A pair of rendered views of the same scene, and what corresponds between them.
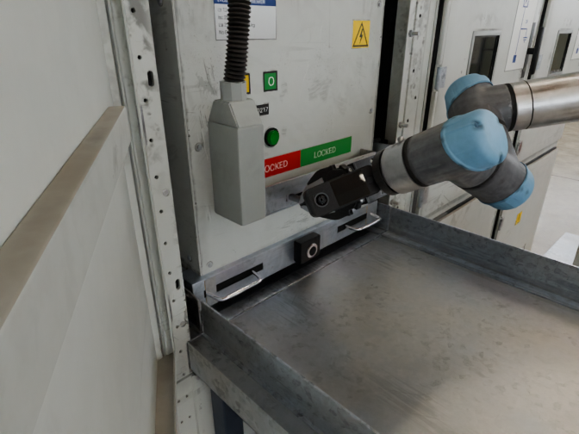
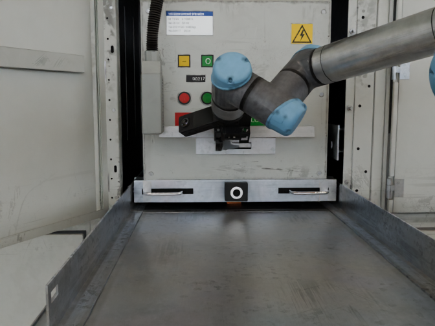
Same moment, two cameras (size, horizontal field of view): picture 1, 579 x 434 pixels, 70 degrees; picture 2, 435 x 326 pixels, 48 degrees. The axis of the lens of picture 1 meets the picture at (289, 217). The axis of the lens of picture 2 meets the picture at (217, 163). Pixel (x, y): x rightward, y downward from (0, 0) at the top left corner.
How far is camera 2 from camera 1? 90 cm
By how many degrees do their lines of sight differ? 44
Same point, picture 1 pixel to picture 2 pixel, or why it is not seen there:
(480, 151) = (214, 74)
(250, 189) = (148, 111)
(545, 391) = (256, 270)
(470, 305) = (306, 242)
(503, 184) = (258, 106)
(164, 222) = (111, 127)
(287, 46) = (223, 40)
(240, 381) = not seen: hidden behind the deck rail
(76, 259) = not seen: outside the picture
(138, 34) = (108, 28)
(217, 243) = (158, 160)
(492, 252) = (376, 219)
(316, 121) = not seen: hidden behind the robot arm
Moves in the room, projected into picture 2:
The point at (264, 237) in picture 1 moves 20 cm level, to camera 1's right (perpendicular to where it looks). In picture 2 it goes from (199, 171) to (259, 178)
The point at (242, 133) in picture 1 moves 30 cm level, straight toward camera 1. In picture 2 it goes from (144, 76) to (30, 70)
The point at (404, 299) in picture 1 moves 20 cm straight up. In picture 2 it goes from (265, 230) to (267, 141)
